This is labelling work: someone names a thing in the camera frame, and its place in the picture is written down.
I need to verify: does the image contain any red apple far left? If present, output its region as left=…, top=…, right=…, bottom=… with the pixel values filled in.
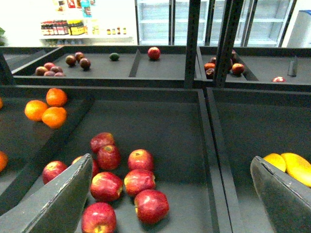
left=42, top=161, right=68, bottom=184

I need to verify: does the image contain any red apple back shelf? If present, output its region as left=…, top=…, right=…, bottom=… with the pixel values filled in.
left=147, top=47, right=161, bottom=61

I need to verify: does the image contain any yellow mango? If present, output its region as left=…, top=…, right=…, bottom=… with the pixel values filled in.
left=281, top=152, right=311, bottom=188
left=263, top=153, right=286, bottom=172

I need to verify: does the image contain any red apple top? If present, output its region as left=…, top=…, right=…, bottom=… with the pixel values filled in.
left=90, top=132, right=115, bottom=153

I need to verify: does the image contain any red apple upper right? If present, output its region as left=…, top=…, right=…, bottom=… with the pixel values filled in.
left=127, top=149, right=154, bottom=171

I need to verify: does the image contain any red apple centre left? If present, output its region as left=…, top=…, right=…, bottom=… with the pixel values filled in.
left=90, top=172, right=123, bottom=202

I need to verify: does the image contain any black metal shelf post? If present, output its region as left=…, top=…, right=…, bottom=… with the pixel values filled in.
left=184, top=0, right=201, bottom=89

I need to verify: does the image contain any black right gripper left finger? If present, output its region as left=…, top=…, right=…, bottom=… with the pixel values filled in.
left=0, top=153, right=93, bottom=233

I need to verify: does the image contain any red apple front bottom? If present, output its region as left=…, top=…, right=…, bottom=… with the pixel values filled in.
left=81, top=202, right=117, bottom=233

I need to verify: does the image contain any orange at left edge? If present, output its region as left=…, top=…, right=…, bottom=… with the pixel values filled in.
left=0, top=151, right=9, bottom=172

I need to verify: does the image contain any red apple front right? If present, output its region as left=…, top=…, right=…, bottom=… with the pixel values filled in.
left=134, top=189, right=170, bottom=224

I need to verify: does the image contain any orange top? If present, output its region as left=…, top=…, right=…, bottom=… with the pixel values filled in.
left=46, top=88, right=68, bottom=107

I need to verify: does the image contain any red apple behind finger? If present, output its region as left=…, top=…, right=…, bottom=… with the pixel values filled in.
left=71, top=155, right=100, bottom=179

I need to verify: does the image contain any red apple centre right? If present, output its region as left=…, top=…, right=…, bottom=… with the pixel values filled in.
left=124, top=169, right=156, bottom=197

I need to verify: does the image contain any orange front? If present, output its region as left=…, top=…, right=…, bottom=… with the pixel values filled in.
left=42, top=107, right=67, bottom=129

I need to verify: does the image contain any red apple upper middle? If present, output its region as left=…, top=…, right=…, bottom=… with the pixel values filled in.
left=97, top=145, right=121, bottom=170

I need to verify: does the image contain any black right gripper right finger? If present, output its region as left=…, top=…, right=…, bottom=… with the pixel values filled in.
left=250, top=156, right=311, bottom=233

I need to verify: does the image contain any dark green avocado far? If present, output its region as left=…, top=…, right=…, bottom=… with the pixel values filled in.
left=109, top=52, right=120, bottom=61

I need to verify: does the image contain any white shelf with bottles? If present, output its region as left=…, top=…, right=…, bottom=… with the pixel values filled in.
left=39, top=0, right=137, bottom=45

